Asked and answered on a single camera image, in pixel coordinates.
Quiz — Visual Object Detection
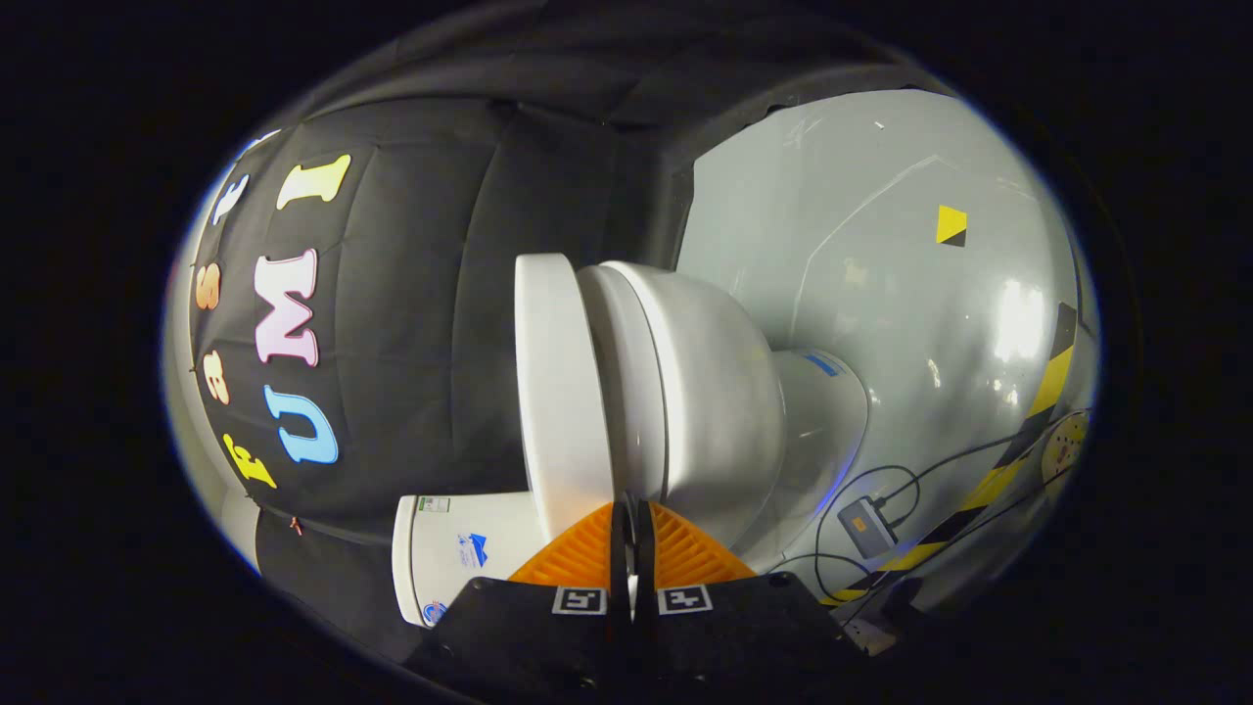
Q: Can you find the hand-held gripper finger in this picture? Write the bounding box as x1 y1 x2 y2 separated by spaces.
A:
406 499 634 704
633 499 874 704

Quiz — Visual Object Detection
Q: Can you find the white toilet lid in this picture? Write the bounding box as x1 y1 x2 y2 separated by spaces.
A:
514 253 618 541

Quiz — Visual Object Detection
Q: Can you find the white ceramic toilet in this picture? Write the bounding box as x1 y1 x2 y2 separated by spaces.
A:
391 258 872 629

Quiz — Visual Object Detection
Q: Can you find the black power adapter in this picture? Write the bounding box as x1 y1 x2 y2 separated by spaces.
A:
837 494 901 550

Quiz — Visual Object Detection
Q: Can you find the black backdrop cloth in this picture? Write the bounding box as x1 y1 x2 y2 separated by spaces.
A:
186 15 965 667

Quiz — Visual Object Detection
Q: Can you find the round yellowish disc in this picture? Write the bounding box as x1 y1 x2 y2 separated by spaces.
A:
1041 411 1091 502

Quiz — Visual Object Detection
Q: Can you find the yellow black hazard tape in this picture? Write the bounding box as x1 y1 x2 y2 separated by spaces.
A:
820 302 1080 608

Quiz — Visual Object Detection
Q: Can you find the black cable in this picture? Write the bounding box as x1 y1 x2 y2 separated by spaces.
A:
783 406 1092 588

